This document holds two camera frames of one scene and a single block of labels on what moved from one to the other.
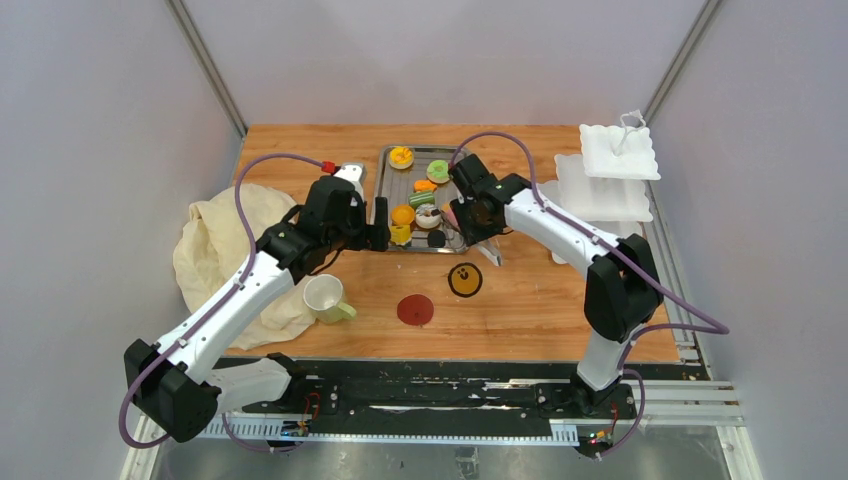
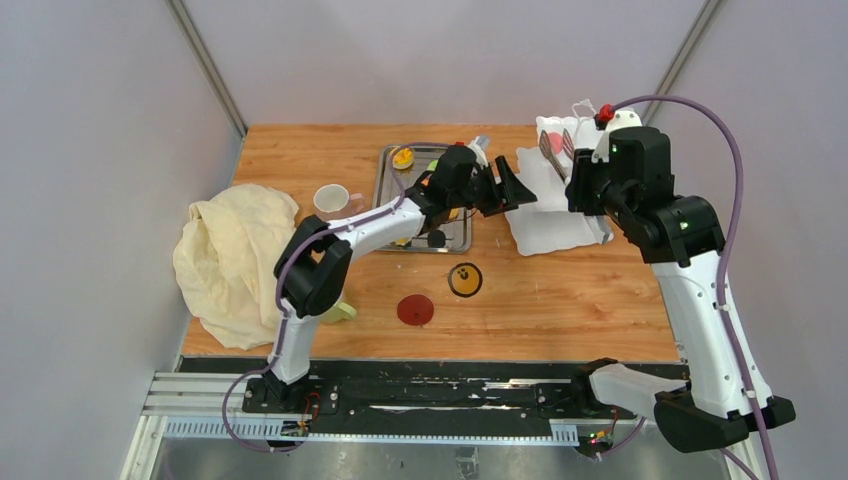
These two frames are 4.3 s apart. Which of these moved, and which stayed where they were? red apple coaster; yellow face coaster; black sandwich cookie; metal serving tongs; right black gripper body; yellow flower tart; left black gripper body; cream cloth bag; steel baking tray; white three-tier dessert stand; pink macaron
Moved: white three-tier dessert stand; pink macaron; right black gripper body; metal serving tongs; left black gripper body
Stayed: cream cloth bag; red apple coaster; yellow flower tart; black sandwich cookie; steel baking tray; yellow face coaster
